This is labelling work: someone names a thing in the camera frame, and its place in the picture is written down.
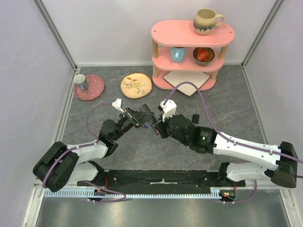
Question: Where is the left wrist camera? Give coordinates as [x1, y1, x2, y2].
[112, 98, 124, 112]

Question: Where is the light blue mug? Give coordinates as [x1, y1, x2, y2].
[170, 47, 186, 63]

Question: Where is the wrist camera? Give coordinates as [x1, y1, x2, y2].
[112, 98, 124, 112]
[160, 99, 177, 122]

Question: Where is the orange cup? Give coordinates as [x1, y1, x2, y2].
[195, 48, 212, 61]

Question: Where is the slotted cable duct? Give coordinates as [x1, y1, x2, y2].
[44, 187, 227, 199]

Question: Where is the black battery cover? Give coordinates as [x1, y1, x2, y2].
[192, 114, 200, 124]

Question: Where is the black remote control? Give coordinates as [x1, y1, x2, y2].
[139, 104, 159, 135]

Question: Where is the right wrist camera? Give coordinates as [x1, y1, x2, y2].
[160, 99, 177, 122]

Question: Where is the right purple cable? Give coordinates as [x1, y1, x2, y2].
[165, 81, 303, 204]

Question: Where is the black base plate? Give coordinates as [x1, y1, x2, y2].
[90, 170, 246, 192]

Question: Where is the pink three-tier shelf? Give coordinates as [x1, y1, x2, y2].
[151, 20, 235, 91]

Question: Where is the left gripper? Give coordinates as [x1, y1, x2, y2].
[113, 106, 154, 141]

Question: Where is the grey small cup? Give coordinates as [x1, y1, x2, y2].
[73, 74, 88, 91]

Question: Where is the beige ceramic mug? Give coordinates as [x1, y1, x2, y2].
[193, 9, 224, 35]

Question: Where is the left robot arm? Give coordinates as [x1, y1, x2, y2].
[33, 105, 157, 192]

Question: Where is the white square board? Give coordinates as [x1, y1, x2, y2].
[163, 71, 210, 96]

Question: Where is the yellow bird plate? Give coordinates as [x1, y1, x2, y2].
[120, 73, 152, 99]

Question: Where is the pink dotted plate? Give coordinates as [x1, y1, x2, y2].
[74, 75, 105, 101]

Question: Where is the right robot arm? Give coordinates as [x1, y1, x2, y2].
[151, 114, 298, 188]

